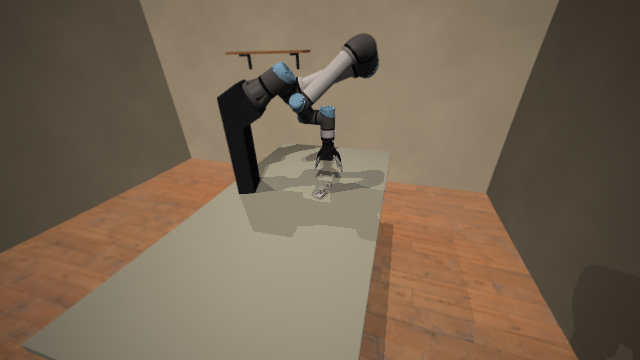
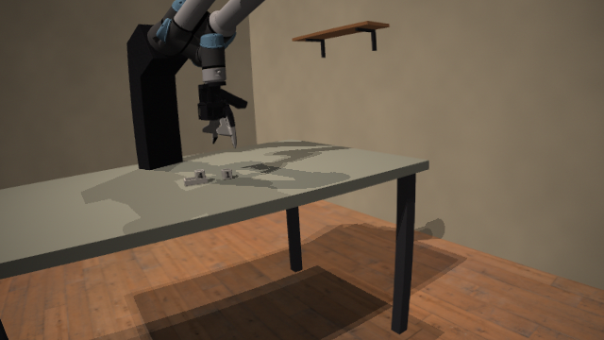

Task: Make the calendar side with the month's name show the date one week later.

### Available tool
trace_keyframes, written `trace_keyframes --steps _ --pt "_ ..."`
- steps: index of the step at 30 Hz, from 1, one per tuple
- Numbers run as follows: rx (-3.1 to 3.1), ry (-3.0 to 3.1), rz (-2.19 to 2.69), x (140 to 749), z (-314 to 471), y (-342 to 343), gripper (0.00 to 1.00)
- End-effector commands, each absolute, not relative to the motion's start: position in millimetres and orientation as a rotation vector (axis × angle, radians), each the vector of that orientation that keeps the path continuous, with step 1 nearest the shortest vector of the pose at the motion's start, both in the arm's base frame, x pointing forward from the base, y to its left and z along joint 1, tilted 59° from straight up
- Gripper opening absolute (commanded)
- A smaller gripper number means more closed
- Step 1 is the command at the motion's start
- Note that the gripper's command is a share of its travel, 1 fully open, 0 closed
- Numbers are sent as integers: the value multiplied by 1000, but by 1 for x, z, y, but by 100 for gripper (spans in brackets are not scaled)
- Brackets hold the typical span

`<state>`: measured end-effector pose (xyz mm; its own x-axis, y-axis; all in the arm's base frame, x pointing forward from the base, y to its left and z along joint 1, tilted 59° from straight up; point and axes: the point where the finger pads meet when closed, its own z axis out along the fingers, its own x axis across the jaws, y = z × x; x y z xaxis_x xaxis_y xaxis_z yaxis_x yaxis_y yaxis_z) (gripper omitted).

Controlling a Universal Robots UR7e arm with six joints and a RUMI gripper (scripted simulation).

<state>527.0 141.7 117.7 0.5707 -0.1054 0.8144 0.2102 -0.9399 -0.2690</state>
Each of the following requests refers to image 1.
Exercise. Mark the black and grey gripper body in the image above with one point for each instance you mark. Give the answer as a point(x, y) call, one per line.
point(326, 154)

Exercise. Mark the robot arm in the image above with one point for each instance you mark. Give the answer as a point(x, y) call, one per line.
point(358, 58)

